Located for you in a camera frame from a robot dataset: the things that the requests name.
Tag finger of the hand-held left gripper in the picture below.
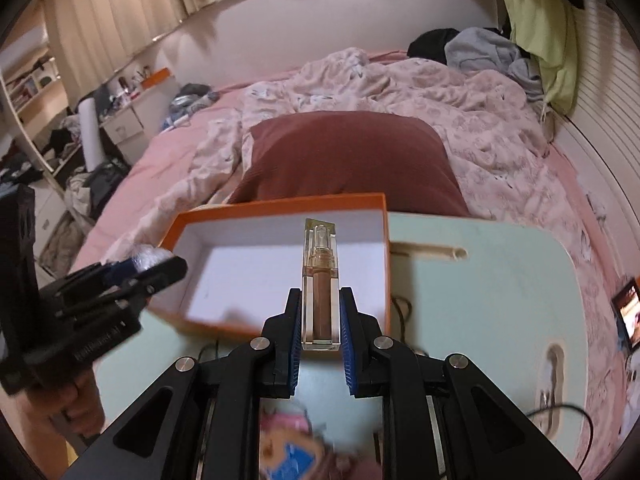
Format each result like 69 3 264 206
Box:
62 259 146 293
55 256 189 321

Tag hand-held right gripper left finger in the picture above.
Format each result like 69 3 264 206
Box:
60 287 303 480

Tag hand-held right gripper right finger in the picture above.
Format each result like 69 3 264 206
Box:
339 287 583 480

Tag clear bubble wrap packet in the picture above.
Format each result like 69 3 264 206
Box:
131 244 173 267

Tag clear brown lip gloss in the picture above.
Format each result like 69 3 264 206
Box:
301 217 341 352

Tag orange cardboard box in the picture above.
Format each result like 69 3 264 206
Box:
142 192 392 341

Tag brown bear plush blue overalls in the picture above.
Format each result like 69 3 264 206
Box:
261 427 331 480

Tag person's left forearm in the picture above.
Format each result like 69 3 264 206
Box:
0 395 83 480

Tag person's left hand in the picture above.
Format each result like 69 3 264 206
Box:
30 372 107 435

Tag clothes pile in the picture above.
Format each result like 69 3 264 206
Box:
37 157 133 276

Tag plain pink bedsheet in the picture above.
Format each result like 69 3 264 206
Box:
75 80 251 271

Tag white paper roll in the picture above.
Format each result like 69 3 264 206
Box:
77 97 108 171

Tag mint green lap desk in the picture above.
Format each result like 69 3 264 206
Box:
92 210 596 480

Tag white drawer cabinet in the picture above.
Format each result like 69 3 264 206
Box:
97 92 146 146

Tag grey clothes heap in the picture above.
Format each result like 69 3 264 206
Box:
160 82 221 131

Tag orange storage box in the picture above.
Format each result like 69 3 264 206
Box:
139 67 173 92

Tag white bookshelf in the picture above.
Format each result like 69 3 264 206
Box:
0 42 66 181

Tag beige curtain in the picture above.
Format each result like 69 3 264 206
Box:
42 0 281 96

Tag pink floral blanket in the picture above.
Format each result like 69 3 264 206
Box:
102 47 633 441

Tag phone with lit screen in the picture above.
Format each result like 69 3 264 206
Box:
611 277 640 351

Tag black clothing bundle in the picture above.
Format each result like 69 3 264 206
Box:
406 27 468 63

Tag grey-blue hoodie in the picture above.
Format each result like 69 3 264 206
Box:
444 26 543 101

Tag yellow-green cloth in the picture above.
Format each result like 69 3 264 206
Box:
497 0 581 116

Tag black cable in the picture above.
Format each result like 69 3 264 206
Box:
390 296 417 342
527 402 596 461

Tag brown corduroy pillow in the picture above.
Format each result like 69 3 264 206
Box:
227 112 471 218

